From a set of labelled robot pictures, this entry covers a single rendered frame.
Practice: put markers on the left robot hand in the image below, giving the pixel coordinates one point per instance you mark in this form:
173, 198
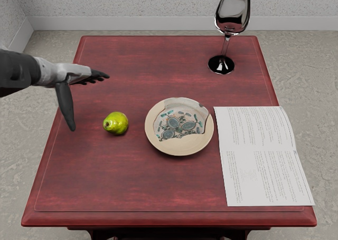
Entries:
63, 72

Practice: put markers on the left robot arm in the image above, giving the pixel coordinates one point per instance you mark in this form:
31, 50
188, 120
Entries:
16, 71

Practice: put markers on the beige patterned plate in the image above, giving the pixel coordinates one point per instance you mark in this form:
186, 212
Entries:
179, 134

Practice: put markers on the green pear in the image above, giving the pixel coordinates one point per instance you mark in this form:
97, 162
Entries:
116, 123

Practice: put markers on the clear wine glass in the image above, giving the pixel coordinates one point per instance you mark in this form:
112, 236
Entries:
229, 21

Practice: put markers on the open white book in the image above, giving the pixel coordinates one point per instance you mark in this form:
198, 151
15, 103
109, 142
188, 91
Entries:
261, 155

